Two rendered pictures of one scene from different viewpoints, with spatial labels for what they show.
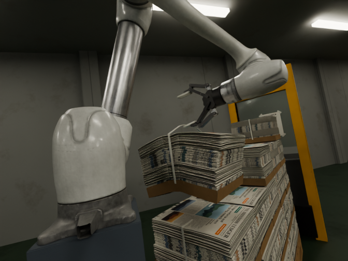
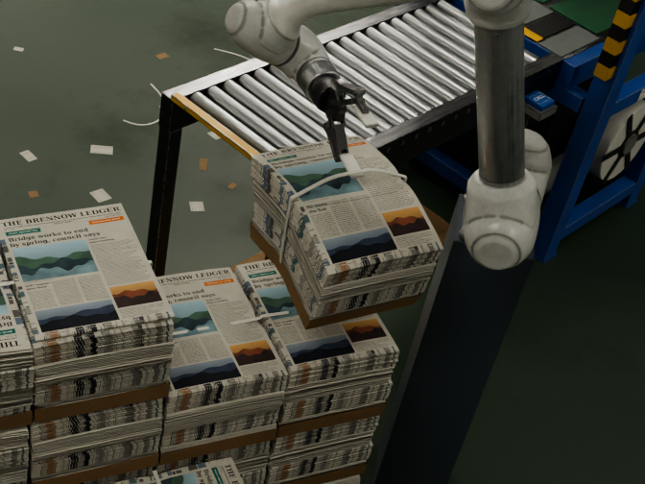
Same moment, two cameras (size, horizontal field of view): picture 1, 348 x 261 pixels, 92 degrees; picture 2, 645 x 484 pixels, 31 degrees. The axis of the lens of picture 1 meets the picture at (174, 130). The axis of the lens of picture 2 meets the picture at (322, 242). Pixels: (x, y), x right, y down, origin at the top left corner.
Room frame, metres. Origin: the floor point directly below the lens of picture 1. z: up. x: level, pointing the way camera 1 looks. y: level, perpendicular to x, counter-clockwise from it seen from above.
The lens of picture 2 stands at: (2.77, 0.56, 2.72)
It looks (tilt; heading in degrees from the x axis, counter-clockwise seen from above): 39 degrees down; 198
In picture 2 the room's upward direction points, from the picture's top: 13 degrees clockwise
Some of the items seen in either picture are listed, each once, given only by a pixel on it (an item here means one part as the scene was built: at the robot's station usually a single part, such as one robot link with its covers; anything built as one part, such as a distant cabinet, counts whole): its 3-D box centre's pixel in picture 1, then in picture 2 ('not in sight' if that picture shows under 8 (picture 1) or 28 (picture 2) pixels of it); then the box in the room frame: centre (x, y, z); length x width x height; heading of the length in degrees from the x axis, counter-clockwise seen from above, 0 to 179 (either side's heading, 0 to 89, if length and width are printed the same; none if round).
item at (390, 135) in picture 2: not in sight; (433, 129); (-0.26, -0.17, 0.74); 1.34 x 0.05 x 0.12; 162
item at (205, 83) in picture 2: not in sight; (320, 53); (-0.41, -0.65, 0.74); 1.34 x 0.05 x 0.12; 162
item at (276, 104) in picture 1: (263, 121); not in sight; (2.04, -1.10, 1.27); 0.57 x 0.01 x 0.65; 51
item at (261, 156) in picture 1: (239, 164); (81, 312); (1.24, -0.44, 0.95); 0.38 x 0.29 x 0.23; 50
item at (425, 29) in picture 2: not in sight; (453, 48); (-0.71, -0.29, 0.77); 0.47 x 0.05 x 0.05; 72
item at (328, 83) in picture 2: (213, 98); (333, 101); (0.68, -0.18, 1.31); 0.09 x 0.07 x 0.08; 52
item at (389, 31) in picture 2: not in sight; (429, 59); (-0.59, -0.33, 0.77); 0.47 x 0.05 x 0.05; 72
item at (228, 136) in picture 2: not in sight; (223, 133); (0.29, -0.62, 0.81); 0.43 x 0.03 x 0.02; 72
